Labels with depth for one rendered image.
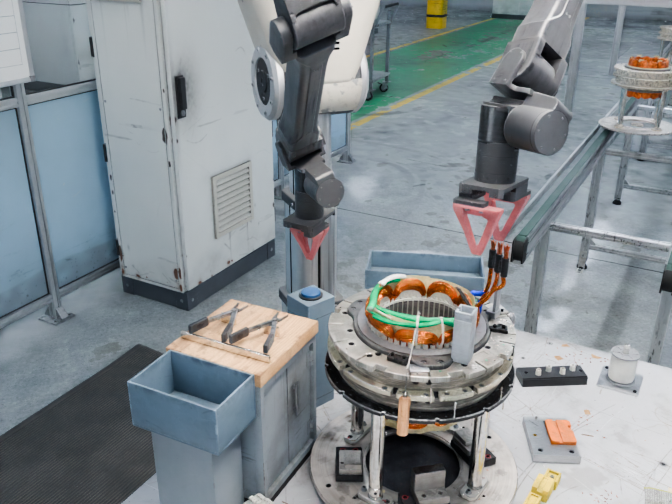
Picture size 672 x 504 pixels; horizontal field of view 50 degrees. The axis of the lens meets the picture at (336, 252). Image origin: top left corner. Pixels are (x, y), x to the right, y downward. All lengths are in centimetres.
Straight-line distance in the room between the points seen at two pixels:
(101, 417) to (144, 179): 114
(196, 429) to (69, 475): 160
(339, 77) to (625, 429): 93
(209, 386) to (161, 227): 231
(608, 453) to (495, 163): 75
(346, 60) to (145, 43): 188
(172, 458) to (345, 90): 79
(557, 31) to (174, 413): 78
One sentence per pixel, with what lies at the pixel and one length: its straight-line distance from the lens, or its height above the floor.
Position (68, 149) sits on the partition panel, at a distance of 357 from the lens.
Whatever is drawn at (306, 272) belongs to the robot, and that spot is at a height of 100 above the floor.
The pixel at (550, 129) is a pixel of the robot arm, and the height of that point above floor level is 149.
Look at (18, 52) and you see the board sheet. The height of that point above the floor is 125.
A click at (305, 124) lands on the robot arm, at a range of 122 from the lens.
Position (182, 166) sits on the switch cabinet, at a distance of 334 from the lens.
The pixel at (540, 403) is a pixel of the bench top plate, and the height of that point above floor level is 78.
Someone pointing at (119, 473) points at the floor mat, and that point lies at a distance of 267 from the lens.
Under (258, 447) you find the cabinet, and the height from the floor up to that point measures 92.
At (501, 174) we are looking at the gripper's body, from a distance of 100.
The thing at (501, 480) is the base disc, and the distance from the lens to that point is 140.
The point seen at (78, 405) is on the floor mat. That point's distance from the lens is 304.
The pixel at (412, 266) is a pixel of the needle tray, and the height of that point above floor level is 103.
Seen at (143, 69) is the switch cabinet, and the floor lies 117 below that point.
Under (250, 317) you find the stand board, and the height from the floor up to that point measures 106.
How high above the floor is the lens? 171
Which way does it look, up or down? 24 degrees down
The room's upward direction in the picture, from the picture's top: straight up
